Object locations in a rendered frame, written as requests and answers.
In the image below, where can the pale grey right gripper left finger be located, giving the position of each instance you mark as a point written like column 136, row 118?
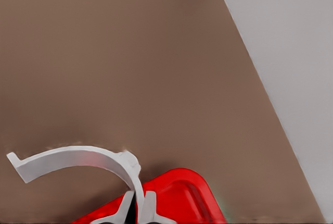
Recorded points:
column 124, row 210

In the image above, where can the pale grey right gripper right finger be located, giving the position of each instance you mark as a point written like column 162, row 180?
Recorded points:
column 151, row 208

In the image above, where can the white drainage pipe clamp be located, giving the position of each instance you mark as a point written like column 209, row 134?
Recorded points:
column 78, row 156

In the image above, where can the red plate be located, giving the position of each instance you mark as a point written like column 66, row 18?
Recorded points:
column 182, row 198

